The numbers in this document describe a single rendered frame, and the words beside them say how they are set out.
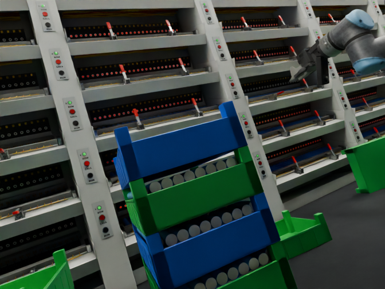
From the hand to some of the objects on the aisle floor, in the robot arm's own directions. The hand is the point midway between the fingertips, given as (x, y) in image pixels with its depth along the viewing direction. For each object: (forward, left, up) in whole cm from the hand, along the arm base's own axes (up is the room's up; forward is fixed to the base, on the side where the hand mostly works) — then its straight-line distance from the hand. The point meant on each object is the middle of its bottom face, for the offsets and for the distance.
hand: (295, 81), depth 127 cm
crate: (-13, +49, -59) cm, 77 cm away
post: (+22, +92, -59) cm, 112 cm away
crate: (-5, -27, -56) cm, 62 cm away
